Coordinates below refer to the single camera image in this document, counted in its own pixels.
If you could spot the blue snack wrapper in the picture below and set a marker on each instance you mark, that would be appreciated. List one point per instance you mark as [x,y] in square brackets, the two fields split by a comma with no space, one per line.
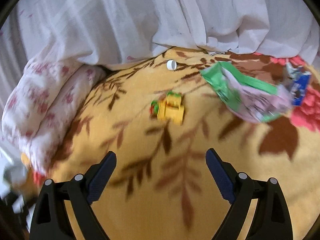
[296,82]

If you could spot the yellow floral plush blanket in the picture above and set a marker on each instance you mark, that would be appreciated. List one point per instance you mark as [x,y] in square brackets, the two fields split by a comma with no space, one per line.
[161,187]

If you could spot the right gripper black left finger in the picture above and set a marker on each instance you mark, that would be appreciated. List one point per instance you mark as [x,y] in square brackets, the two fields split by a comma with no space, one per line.
[58,201]

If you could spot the yellow toy vehicle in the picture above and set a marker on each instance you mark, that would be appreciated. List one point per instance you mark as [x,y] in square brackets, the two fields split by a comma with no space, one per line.
[168,108]

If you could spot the green snack bag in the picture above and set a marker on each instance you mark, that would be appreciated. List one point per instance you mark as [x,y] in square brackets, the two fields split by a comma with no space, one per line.
[249,98]

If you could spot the folded pink floral quilt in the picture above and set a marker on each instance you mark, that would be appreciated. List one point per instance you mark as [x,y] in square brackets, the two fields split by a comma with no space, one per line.
[42,106]

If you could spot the white bottle cap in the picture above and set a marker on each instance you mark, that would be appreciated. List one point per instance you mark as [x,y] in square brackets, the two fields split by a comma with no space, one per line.
[171,65]

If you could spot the white sheer curtain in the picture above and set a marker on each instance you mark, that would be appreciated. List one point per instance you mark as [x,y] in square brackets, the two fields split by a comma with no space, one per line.
[118,33]

